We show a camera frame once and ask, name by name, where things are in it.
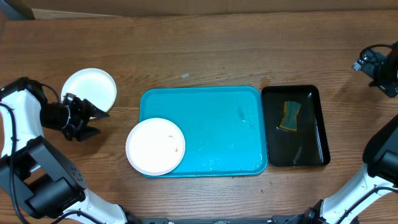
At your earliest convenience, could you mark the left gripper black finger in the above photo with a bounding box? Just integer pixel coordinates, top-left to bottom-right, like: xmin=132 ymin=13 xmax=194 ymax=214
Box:
xmin=76 ymin=126 xmax=100 ymax=142
xmin=85 ymin=100 xmax=109 ymax=119

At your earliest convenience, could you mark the white plate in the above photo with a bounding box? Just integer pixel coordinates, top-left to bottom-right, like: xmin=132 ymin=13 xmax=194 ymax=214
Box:
xmin=61 ymin=68 xmax=118 ymax=112

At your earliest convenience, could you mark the pink plate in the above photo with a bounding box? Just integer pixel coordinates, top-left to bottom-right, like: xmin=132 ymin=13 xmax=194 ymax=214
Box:
xmin=126 ymin=118 xmax=185 ymax=176

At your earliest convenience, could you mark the green yellow sponge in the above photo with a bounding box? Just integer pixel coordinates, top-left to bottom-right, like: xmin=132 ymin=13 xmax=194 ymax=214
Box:
xmin=278 ymin=101 xmax=301 ymax=132

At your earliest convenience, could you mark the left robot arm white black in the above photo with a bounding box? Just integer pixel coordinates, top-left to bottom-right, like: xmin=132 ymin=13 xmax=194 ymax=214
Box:
xmin=1 ymin=77 xmax=140 ymax=224

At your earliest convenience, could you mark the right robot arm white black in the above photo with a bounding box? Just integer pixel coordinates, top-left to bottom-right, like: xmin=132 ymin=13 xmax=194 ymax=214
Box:
xmin=286 ymin=42 xmax=397 ymax=224

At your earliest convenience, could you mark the black water tray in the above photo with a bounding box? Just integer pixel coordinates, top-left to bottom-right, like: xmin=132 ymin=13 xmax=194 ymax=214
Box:
xmin=261 ymin=85 xmax=331 ymax=167

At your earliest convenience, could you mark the teal plastic tray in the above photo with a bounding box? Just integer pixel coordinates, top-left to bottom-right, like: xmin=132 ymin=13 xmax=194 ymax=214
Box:
xmin=139 ymin=86 xmax=268 ymax=178

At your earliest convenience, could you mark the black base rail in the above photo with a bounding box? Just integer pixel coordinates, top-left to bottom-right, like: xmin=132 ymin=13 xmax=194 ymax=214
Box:
xmin=141 ymin=214 xmax=304 ymax=224

